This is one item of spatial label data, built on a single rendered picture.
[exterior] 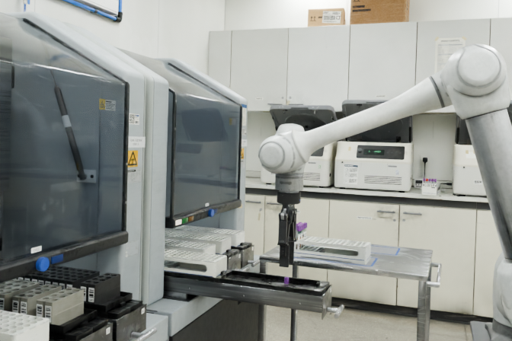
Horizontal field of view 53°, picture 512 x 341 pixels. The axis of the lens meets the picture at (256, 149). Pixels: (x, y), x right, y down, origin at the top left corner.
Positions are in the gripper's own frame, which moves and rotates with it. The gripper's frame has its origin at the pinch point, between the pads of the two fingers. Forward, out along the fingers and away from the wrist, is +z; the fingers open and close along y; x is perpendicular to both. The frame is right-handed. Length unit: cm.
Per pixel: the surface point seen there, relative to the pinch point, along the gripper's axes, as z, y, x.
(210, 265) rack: 4.1, 7.8, -22.8
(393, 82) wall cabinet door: -84, -255, 10
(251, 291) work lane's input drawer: 10.3, 9.6, -8.3
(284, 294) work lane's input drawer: 9.6, 9.6, 2.4
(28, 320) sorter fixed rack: 3, 71, -36
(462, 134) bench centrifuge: -45, -271, 63
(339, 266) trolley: 7.5, -23.9, 12.7
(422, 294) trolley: 13.9, -23.2, 40.9
